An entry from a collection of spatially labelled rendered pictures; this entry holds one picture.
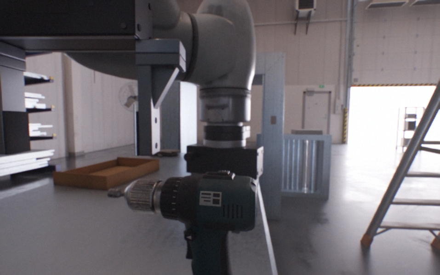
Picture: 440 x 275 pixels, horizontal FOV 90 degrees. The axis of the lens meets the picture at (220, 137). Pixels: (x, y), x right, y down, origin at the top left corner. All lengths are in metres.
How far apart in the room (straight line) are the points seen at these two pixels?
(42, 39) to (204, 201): 0.21
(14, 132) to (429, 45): 12.05
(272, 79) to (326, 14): 9.08
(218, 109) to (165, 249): 0.37
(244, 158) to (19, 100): 0.29
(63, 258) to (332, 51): 10.57
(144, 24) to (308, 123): 9.95
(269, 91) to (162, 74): 1.95
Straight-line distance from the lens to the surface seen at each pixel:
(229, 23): 0.37
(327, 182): 3.02
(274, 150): 2.15
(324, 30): 10.89
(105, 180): 1.07
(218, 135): 0.36
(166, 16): 0.32
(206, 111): 0.36
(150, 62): 0.21
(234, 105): 0.36
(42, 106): 5.08
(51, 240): 0.73
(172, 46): 0.21
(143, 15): 0.24
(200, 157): 0.39
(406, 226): 2.14
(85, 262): 0.60
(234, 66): 0.36
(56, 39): 0.25
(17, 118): 0.29
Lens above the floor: 0.95
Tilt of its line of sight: 5 degrees down
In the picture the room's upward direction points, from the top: straight up
